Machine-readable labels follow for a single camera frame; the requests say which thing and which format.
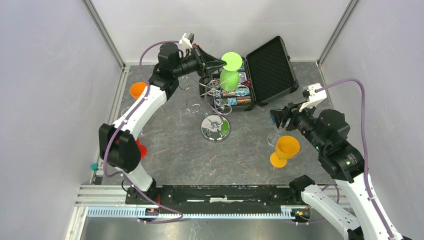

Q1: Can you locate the purple cable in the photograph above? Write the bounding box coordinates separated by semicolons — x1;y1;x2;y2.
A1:
102;40;185;224
314;78;397;240

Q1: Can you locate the clear wine glass front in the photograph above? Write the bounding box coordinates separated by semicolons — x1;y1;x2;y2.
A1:
267;133;281;147

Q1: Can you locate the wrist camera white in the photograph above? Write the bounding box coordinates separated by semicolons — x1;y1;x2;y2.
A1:
299;83;327;112
178;31;195;50

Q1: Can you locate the chrome wine glass rack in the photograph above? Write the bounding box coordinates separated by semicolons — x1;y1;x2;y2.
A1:
198;71;254;143

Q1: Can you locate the black open tool case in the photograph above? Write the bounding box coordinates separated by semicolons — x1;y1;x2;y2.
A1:
199;35;299;113

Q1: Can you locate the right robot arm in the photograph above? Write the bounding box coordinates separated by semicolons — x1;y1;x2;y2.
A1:
270;103;407;240

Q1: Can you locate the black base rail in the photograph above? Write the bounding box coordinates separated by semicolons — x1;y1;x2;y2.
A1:
76;183;352;223

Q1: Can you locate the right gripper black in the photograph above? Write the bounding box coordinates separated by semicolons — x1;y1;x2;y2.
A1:
270;97;327;152

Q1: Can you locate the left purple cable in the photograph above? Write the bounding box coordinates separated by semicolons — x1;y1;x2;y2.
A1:
102;40;185;224

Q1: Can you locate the clear wine glass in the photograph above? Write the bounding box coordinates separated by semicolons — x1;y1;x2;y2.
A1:
120;106;144;138
267;133;281;147

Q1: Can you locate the red plastic wine glass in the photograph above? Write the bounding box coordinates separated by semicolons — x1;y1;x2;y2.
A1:
115;138;148;160

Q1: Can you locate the orange plastic wine glass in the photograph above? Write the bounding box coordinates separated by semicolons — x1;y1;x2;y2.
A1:
129;82;147;101

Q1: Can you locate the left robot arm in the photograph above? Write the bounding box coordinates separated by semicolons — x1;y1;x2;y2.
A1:
98;40;227;204

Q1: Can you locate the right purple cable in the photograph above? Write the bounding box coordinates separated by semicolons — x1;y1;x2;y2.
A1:
314;78;397;240

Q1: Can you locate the yellow plastic wine glass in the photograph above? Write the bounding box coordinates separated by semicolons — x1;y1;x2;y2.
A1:
269;135;300;168

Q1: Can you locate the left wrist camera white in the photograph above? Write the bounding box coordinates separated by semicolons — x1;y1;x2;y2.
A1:
178;31;195;50

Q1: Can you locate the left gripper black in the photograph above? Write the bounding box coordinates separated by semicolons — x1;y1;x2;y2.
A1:
173;44;227;78

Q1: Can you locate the green plastic wine glass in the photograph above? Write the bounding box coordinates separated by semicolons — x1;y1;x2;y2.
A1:
219;52;243;92

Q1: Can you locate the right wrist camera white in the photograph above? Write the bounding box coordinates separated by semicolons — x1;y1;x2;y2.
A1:
299;83;327;112

